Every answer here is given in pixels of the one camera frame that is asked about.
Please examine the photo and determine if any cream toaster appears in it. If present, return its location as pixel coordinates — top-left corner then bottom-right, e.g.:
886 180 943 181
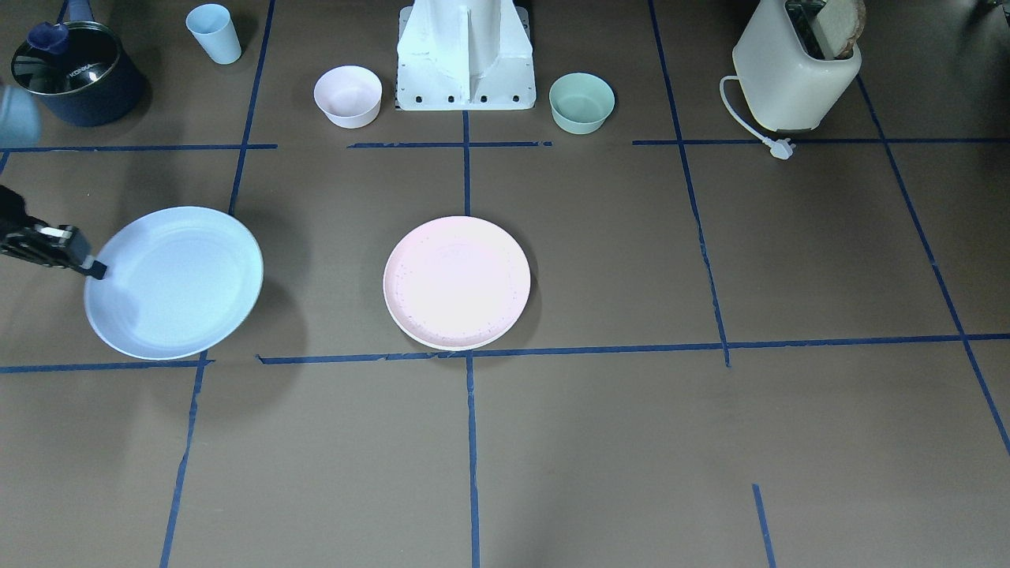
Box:
732 1 862 133

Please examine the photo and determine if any pink plate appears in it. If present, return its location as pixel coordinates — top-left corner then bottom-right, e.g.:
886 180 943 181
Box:
382 215 533 352

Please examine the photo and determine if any pink bowl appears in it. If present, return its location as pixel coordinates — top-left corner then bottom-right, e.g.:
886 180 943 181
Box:
313 65 383 129

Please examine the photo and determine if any blue plate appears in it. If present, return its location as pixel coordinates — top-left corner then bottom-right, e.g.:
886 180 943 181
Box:
84 206 264 361

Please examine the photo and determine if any toast slice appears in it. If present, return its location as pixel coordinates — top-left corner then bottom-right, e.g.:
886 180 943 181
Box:
815 1 866 60

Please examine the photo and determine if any white toaster plug cable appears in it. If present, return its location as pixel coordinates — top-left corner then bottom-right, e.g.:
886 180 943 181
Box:
719 75 795 162

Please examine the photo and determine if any light blue cup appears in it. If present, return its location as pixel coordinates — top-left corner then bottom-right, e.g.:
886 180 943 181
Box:
186 3 241 65

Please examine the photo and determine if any dark blue pot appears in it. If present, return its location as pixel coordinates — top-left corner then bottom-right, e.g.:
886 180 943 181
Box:
10 1 148 127

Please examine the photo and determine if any green bowl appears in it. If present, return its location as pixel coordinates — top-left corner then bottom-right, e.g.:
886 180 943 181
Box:
548 73 616 134

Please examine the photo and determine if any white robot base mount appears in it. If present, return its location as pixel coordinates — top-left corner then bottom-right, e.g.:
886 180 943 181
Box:
395 1 537 111

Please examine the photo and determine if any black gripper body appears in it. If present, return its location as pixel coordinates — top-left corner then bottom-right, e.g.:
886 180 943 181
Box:
1 185 89 271

